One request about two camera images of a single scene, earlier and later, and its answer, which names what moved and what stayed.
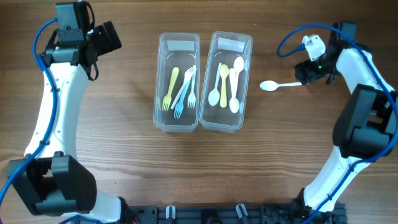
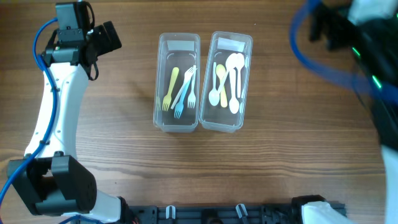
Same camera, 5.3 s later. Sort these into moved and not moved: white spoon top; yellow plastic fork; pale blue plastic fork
Moved: white spoon top
Not moved: pale blue plastic fork; yellow plastic fork
